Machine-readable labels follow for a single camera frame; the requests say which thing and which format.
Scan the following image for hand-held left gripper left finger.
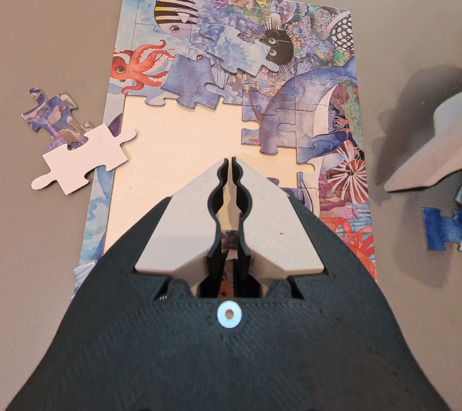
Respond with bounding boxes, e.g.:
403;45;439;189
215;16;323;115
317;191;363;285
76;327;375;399
135;158;230;297

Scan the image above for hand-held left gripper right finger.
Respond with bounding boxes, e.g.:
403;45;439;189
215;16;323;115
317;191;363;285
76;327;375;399
231;156;325;297

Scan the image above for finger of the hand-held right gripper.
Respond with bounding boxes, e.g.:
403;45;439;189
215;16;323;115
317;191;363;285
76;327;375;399
384;91;462;192

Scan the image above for dark blue striped puzzle piece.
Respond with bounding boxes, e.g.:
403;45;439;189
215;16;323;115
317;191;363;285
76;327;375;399
422;207;462;251

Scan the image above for sea animals jigsaw puzzle board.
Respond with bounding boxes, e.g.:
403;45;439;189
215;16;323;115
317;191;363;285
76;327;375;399
72;0;378;280

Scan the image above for white puzzle piece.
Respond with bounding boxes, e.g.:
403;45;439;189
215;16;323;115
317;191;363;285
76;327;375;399
32;123;137;196

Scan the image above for blue purple puzzle piece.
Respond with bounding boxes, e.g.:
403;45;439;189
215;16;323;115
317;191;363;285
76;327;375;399
161;54;230;110

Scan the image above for purple coral puzzle piece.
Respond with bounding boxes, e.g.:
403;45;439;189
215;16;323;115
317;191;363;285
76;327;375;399
22;87;93;152

